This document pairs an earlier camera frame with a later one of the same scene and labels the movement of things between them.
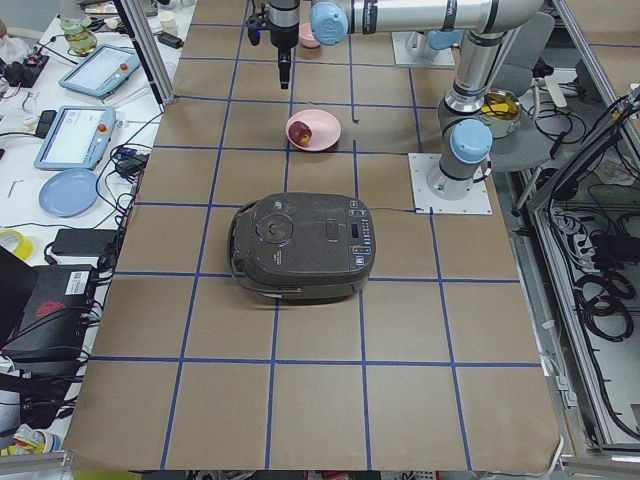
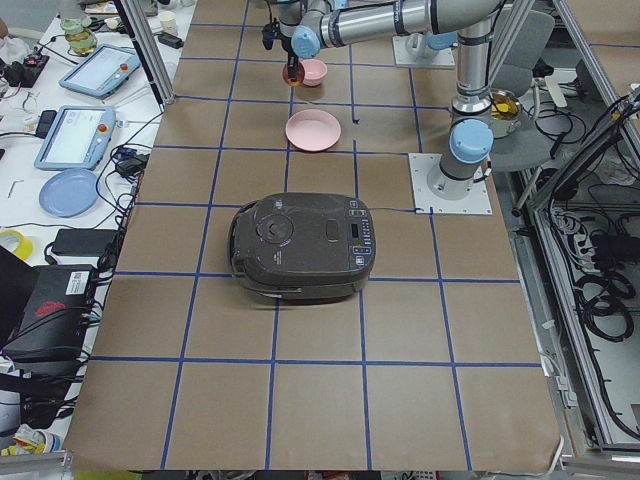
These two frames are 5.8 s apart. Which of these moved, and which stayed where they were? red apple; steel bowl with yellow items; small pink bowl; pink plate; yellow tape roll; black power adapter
Moved: small pink bowl; red apple
Stayed: pink plate; yellow tape roll; black power adapter; steel bowl with yellow items
